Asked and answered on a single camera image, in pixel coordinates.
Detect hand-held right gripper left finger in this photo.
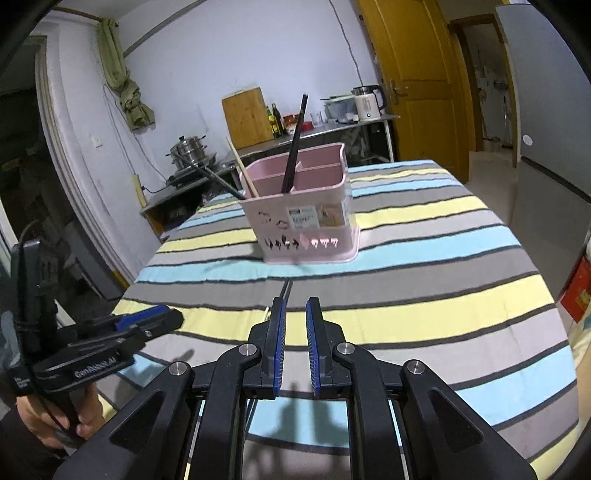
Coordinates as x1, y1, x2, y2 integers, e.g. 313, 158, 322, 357
53, 297, 287, 480

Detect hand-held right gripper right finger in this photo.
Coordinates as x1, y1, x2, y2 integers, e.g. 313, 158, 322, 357
305, 297, 539, 480

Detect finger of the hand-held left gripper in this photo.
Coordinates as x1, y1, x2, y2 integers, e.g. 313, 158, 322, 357
68, 309, 184, 345
112, 304, 170, 332

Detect pink plastic utensil basket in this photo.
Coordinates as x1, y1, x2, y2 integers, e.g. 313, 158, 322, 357
237, 143, 361, 265

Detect grey metal chopstick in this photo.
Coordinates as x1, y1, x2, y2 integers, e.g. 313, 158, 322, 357
206, 166, 239, 193

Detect person's left forearm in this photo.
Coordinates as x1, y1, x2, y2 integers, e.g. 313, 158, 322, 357
0, 406, 63, 480

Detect person's left hand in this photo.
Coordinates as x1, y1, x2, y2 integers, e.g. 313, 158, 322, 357
14, 391, 106, 445

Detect low dark side table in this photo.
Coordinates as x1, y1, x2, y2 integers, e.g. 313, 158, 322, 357
139, 174, 242, 237

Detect black gas stove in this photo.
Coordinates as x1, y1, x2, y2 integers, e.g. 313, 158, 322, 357
165, 154, 221, 188

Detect striped tablecloth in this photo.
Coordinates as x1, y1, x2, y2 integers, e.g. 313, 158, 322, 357
91, 159, 581, 480

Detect stainless steel steamer pot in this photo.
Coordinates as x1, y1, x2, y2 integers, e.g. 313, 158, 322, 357
169, 134, 211, 168

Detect wooden cutting board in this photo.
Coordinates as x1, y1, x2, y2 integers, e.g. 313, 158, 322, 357
221, 87, 274, 151

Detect stainless steel work table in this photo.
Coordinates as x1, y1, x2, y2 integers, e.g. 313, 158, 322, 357
217, 113, 402, 174

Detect green hanging cloth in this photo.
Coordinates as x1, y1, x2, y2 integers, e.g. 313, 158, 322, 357
95, 17, 156, 133

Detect clear plastic lidded container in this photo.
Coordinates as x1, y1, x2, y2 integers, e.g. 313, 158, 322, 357
322, 94, 359, 125

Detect white electric kettle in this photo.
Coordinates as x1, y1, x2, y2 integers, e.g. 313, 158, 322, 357
351, 84, 388, 123

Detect red box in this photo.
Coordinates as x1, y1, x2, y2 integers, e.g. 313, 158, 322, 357
558, 257, 591, 325

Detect yellow wooden door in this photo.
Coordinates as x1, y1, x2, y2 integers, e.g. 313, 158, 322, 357
355, 0, 472, 184

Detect grey refrigerator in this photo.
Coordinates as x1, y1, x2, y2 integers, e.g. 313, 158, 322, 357
493, 2, 591, 205

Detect white arched door frame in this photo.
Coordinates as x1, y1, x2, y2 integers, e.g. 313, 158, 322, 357
34, 34, 136, 297

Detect white wall cable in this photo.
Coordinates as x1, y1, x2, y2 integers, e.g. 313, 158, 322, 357
103, 83, 168, 195

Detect black wall cable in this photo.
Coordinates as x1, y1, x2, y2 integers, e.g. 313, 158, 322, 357
327, 0, 378, 110

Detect yellow door frame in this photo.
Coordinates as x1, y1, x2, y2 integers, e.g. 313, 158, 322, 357
445, 13, 520, 168

